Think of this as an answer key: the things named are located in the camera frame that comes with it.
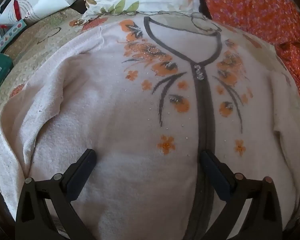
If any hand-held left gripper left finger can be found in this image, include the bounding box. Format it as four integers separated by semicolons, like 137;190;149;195
15;149;98;240

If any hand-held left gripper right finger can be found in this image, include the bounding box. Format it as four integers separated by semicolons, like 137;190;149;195
200;150;283;240

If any pink floral cardigan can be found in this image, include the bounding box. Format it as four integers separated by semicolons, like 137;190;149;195
0;15;300;240

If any heart print quilt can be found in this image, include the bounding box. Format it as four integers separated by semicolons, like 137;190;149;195
0;10;300;188

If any light blue card box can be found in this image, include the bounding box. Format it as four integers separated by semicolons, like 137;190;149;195
0;20;27;53

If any orange floral cloth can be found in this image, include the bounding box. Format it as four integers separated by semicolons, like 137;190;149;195
196;0;300;103

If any white paper bag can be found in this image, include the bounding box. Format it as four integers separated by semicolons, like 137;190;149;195
0;0;77;28

